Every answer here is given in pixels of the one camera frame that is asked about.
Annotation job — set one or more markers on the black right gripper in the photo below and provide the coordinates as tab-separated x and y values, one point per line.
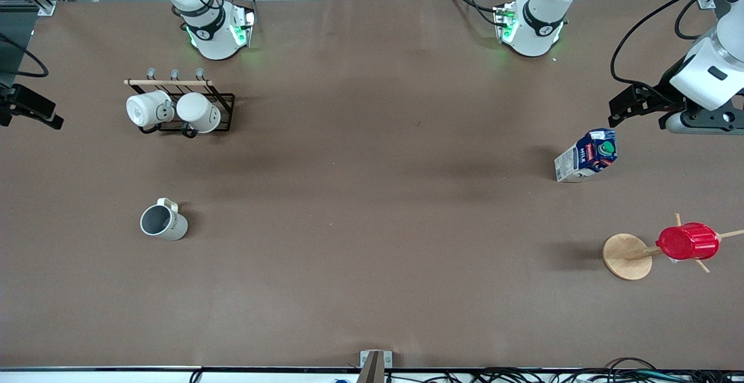
13	103

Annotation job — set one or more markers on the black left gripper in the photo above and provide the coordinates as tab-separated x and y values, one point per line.
663	92

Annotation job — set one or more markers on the blue white milk carton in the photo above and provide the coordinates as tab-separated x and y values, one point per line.
587	157

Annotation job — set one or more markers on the white mug grey inside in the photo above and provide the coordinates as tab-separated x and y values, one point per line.
165	223

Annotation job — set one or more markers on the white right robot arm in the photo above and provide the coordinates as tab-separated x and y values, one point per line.
212	34

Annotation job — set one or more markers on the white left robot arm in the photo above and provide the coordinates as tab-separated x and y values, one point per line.
537	28

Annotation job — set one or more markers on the red plastic cup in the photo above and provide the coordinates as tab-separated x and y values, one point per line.
689	242

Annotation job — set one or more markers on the white ceramic mug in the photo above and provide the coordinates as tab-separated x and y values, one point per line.
146	110
199	111

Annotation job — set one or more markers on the wooden mug tree stand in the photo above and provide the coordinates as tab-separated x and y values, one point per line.
626	257

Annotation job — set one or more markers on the metal table edge bracket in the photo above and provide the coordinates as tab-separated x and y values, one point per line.
375	362

